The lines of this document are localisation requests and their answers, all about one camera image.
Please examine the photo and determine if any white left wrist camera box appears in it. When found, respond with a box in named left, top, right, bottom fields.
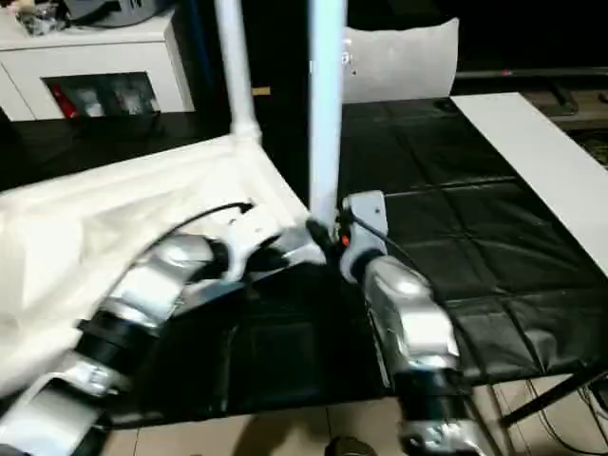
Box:
left=222, top=206, right=289, bottom=284

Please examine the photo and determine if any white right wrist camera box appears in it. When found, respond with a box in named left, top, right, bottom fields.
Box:
left=339, top=189, right=391, bottom=284

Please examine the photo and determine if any white plastic table leg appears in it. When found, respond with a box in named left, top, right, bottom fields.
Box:
left=216, top=0, right=263, bottom=143
left=306, top=0, right=349, bottom=234

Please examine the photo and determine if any black mat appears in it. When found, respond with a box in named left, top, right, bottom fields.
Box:
left=0, top=97, right=608, bottom=424

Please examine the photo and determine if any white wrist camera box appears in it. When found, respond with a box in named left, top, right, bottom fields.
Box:
left=222, top=206, right=289, bottom=284
left=339, top=189, right=391, bottom=284

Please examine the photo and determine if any white plastic table top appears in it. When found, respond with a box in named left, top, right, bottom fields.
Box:
left=0, top=132, right=333, bottom=400

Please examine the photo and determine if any white glass-door cabinet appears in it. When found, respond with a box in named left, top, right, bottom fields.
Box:
left=0, top=9, right=196, bottom=123

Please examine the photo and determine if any black metal table frame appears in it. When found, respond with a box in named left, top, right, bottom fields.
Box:
left=498, top=365, right=608, bottom=428

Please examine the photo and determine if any white flat board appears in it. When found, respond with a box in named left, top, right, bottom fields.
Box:
left=449, top=92, right=608, bottom=276

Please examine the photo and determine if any black case with gold label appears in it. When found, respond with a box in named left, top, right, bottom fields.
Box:
left=180, top=0, right=314, bottom=134

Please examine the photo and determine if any grey pillow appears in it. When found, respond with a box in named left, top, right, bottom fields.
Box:
left=339, top=17, right=461, bottom=105

